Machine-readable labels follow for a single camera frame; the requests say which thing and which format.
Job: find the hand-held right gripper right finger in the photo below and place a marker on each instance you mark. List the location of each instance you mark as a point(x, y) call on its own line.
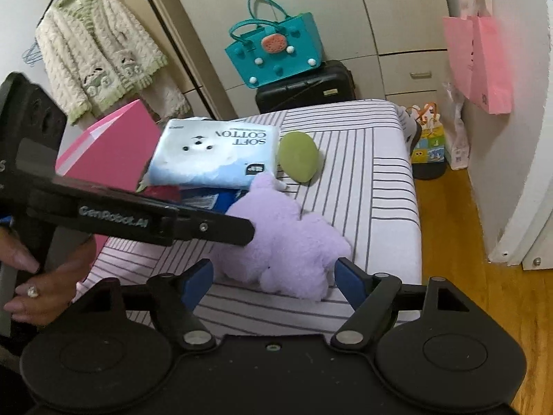
point(349, 281)

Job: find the purple plush toy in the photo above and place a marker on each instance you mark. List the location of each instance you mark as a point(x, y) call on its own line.
point(293, 242)

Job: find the red cloth item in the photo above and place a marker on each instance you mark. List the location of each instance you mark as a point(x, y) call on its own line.
point(162, 192)

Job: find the white tissue pack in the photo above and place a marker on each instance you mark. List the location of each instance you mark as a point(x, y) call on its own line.
point(211, 151)

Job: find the person's left hand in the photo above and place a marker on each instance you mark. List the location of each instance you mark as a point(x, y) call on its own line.
point(56, 287)

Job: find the striped bed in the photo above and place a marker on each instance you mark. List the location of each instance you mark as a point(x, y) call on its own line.
point(367, 173)

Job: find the teal tote bag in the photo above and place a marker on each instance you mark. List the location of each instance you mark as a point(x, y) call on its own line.
point(276, 52)

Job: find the pink storage box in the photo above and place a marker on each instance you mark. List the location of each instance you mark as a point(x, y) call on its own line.
point(112, 151)

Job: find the beige wardrobe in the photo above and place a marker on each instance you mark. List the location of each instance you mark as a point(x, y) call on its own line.
point(345, 8)

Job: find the colourful gift bag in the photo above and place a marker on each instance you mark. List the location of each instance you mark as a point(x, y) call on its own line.
point(427, 147)

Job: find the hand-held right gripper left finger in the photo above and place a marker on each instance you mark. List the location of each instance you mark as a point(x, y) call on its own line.
point(199, 282)

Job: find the black suitcase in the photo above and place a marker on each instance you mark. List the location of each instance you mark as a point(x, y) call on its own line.
point(302, 90)

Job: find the white plastic bag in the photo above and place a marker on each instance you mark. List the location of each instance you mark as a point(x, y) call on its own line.
point(458, 138)

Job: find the blue wet wipes packet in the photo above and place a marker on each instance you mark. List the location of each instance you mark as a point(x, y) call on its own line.
point(207, 201)

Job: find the cream knitted cardigan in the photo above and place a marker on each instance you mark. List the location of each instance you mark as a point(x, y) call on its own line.
point(95, 47)

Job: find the white door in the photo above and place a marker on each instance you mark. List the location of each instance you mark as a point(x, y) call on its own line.
point(518, 138)

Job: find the green oval plush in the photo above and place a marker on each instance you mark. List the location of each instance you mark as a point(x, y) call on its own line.
point(298, 155)

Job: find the pink shopping bag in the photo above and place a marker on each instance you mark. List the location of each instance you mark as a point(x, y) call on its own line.
point(479, 56)

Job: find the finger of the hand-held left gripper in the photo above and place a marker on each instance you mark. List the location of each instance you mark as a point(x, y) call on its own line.
point(220, 228)

